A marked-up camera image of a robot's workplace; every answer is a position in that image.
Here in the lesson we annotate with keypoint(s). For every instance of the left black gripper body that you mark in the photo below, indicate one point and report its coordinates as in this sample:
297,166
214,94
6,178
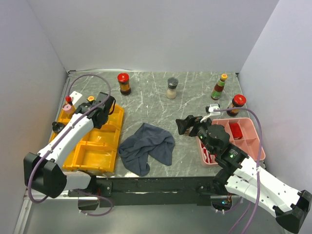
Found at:
105,120

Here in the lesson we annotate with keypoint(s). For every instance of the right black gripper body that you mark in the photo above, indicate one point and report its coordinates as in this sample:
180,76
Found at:
200,128

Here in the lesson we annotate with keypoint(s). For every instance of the yellow cap green label bottle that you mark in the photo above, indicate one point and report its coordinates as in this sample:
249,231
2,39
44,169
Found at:
90,98

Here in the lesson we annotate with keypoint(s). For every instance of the round black cap dark bottle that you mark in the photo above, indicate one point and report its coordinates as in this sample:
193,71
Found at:
57,127

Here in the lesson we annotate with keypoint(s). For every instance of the red lid sauce jar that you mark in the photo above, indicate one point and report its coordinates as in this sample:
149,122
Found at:
124,83
238,101

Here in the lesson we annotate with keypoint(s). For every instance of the small spice jar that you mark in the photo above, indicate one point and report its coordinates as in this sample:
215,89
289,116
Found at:
187,132

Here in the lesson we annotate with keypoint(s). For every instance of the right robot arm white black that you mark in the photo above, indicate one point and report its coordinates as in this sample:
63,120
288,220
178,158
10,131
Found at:
239,174

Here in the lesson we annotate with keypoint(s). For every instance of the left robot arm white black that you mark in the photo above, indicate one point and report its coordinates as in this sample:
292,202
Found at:
42,171

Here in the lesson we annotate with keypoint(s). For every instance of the red white striped packet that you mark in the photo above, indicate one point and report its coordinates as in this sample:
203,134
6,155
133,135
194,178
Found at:
208,157

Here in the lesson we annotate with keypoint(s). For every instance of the pink lid bottle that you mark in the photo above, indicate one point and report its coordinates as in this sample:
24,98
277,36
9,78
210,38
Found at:
68,110

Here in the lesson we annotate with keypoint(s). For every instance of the salt grinder black top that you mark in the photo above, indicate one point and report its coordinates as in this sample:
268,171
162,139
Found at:
172,85

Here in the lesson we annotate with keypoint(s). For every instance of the yellow compartment organizer tray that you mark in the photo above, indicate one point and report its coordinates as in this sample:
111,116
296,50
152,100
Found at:
97,150

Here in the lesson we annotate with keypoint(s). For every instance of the red packet in tray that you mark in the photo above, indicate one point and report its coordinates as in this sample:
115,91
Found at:
236,131

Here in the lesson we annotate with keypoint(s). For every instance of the dark blue cloth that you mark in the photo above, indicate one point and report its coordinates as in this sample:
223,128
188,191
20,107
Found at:
147,141

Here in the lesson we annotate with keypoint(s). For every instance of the yellow cap chili sauce bottle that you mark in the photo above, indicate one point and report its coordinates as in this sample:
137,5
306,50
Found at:
218,88

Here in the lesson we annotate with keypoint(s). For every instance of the pink compartment tray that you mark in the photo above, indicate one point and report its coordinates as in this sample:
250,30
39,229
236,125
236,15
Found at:
249,143

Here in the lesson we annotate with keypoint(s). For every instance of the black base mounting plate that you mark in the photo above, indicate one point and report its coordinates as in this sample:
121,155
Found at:
153,191

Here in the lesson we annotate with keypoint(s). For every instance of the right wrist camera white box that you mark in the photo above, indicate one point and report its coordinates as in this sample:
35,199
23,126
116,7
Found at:
212,110

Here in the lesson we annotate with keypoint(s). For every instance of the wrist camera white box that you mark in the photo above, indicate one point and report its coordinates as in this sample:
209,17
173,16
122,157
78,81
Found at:
212,110
76,98

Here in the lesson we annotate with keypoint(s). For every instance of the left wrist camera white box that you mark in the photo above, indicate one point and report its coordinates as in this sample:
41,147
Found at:
76,98

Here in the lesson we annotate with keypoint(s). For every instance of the aluminium frame rail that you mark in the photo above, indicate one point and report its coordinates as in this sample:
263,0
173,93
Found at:
27,204

